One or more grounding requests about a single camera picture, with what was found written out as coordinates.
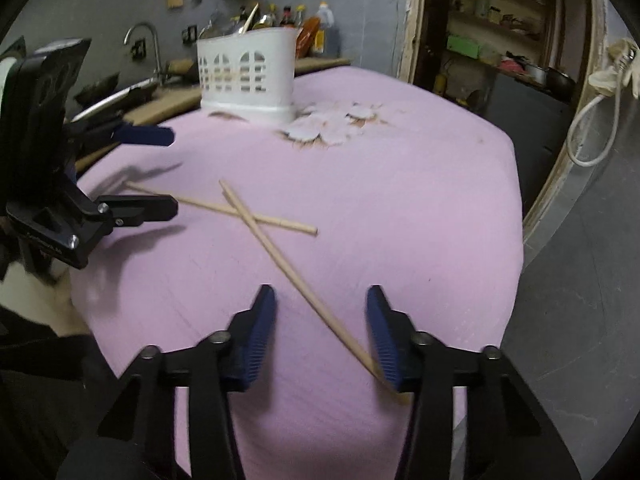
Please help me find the white plastic utensil holder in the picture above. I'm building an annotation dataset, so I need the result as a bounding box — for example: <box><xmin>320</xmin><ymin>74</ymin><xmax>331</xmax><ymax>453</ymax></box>
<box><xmin>196</xmin><ymin>27</ymin><xmax>297</xmax><ymax>126</ymax></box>

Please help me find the wooden chopstick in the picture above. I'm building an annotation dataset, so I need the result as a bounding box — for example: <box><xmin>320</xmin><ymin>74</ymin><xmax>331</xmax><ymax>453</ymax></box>
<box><xmin>124</xmin><ymin>181</ymin><xmax>319</xmax><ymax>236</ymax></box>
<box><xmin>219</xmin><ymin>180</ymin><xmax>410</xmax><ymax>405</ymax></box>

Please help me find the gold brass spoon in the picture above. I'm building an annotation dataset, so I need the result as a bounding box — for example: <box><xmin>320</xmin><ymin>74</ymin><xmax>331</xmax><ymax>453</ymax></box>
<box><xmin>239</xmin><ymin>2</ymin><xmax>259</xmax><ymax>34</ymax></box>

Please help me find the wooden kitchen counter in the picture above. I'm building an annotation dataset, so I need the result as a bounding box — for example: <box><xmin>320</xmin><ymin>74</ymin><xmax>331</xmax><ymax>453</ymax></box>
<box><xmin>75</xmin><ymin>58</ymin><xmax>352</xmax><ymax>174</ymax></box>

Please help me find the black wok pan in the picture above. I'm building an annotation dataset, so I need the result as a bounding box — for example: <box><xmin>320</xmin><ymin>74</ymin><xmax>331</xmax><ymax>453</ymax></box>
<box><xmin>70</xmin><ymin>77</ymin><xmax>160</xmax><ymax>122</ymax></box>

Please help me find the steel sink faucet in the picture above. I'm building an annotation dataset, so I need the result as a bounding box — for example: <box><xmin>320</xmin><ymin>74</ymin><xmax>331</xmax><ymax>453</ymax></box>
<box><xmin>122</xmin><ymin>22</ymin><xmax>166</xmax><ymax>84</ymax></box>

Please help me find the orange snack bag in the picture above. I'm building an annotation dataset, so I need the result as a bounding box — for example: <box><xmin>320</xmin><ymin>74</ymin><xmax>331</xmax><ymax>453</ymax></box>
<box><xmin>295</xmin><ymin>16</ymin><xmax>321</xmax><ymax>58</ymax></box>

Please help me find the large vinegar jug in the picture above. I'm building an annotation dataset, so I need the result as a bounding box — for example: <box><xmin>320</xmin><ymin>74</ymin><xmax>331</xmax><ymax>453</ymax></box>
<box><xmin>314</xmin><ymin>1</ymin><xmax>341</xmax><ymax>58</ymax></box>

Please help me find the pink floral table mat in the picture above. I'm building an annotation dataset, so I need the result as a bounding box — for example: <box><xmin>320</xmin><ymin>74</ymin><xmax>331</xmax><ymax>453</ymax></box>
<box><xmin>72</xmin><ymin>68</ymin><xmax>523</xmax><ymax>479</ymax></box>

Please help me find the dark grey cabinet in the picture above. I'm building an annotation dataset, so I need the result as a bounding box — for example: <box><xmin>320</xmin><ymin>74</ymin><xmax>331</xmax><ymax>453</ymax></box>
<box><xmin>480</xmin><ymin>73</ymin><xmax>573</xmax><ymax>214</ymax></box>

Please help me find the metal pot on cabinet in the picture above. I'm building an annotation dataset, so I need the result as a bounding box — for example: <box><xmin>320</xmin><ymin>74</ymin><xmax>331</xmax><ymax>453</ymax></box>
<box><xmin>526</xmin><ymin>64</ymin><xmax>547</xmax><ymax>86</ymax></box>

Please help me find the green box on shelf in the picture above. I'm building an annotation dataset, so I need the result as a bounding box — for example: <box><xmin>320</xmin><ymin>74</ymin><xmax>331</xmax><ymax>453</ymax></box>
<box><xmin>447</xmin><ymin>35</ymin><xmax>480</xmax><ymax>60</ymax></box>

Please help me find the white cloth glove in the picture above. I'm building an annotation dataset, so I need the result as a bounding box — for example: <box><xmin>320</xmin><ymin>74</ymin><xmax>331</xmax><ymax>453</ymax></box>
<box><xmin>588</xmin><ymin>38</ymin><xmax>640</xmax><ymax>100</ymax></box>

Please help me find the white hose cable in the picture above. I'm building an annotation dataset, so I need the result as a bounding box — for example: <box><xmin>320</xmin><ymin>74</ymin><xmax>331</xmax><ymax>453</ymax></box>
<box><xmin>565</xmin><ymin>58</ymin><xmax>633</xmax><ymax>168</ymax></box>

